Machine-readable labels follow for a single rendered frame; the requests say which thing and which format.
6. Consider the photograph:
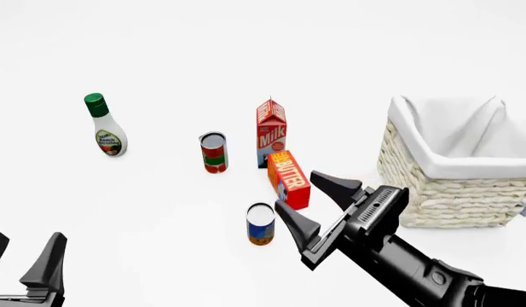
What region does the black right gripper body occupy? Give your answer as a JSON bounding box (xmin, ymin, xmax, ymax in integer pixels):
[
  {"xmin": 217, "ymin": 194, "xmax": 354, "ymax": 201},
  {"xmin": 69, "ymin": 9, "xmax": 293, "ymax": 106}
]
[{"xmin": 300, "ymin": 184, "xmax": 410, "ymax": 272}]

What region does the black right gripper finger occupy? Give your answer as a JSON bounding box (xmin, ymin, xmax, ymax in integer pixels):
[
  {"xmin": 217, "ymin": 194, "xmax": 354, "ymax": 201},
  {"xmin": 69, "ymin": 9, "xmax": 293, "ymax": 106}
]
[
  {"xmin": 309, "ymin": 170, "xmax": 363, "ymax": 212},
  {"xmin": 274, "ymin": 200, "xmax": 322, "ymax": 256}
]

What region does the red milk carton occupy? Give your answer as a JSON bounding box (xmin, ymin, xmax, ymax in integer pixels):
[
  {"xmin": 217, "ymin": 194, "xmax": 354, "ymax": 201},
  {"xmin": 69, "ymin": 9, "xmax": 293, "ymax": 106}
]
[{"xmin": 256, "ymin": 95, "xmax": 288, "ymax": 170}]

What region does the orange butter box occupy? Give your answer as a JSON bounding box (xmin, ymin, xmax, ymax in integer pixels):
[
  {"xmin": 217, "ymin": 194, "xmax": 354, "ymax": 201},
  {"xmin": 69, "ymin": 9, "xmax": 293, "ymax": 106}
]
[{"xmin": 267, "ymin": 149, "xmax": 312, "ymax": 211}]

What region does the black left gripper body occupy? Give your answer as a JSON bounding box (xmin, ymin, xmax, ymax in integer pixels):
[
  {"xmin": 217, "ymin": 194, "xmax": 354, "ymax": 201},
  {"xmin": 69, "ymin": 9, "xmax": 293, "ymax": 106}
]
[{"xmin": 0, "ymin": 289, "xmax": 66, "ymax": 307}]

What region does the ranch dressing bottle green cap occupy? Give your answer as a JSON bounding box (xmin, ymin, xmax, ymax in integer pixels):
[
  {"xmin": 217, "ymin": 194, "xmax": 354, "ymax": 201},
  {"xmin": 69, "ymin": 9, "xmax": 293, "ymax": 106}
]
[{"xmin": 84, "ymin": 92, "xmax": 129, "ymax": 158}]

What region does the woven basket white cloth liner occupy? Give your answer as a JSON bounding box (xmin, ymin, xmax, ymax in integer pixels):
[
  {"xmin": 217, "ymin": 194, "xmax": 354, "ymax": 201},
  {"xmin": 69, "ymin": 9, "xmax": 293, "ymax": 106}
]
[{"xmin": 376, "ymin": 94, "xmax": 526, "ymax": 229}]

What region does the red tomato sauce can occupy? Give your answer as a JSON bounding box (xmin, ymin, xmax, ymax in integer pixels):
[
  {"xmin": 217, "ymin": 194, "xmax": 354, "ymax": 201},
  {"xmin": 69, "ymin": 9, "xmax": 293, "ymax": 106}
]
[{"xmin": 198, "ymin": 130, "xmax": 229, "ymax": 175}]

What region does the blue alphabet soup can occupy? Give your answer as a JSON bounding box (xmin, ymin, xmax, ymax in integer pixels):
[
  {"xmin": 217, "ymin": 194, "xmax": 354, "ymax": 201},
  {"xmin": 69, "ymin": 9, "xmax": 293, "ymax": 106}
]
[{"xmin": 246, "ymin": 202, "xmax": 276, "ymax": 246}]

